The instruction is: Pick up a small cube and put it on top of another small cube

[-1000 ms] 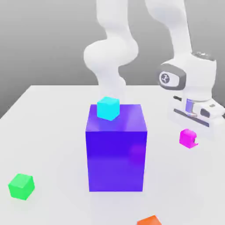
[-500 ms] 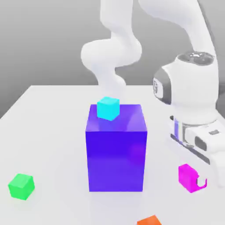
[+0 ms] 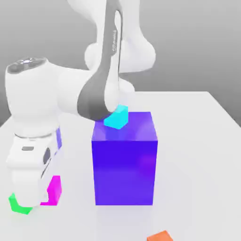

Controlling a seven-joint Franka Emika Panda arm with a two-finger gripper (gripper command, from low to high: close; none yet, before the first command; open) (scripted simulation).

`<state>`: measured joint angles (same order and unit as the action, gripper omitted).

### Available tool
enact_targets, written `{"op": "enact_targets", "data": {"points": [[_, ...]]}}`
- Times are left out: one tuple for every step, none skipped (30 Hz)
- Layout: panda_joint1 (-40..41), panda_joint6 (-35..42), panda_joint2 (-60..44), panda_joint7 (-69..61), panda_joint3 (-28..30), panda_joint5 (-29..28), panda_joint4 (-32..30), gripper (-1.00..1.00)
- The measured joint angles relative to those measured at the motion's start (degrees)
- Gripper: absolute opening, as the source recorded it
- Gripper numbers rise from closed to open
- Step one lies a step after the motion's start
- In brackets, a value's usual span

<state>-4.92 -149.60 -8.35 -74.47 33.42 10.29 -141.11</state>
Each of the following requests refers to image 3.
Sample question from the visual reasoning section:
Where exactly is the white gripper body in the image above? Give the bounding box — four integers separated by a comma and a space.
11, 156, 57, 208

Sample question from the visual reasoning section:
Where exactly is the small green cube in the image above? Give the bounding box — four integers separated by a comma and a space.
8, 192, 34, 215

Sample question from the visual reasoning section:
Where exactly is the small magenta cube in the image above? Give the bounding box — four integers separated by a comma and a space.
40, 175, 62, 206

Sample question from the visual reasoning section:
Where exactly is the small cyan cube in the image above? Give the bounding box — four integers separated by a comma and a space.
103, 104, 129, 130

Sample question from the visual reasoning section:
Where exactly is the small orange cube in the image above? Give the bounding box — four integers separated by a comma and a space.
146, 230, 174, 241

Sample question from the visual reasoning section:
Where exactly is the large blue box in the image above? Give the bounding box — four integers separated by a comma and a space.
91, 111, 158, 206

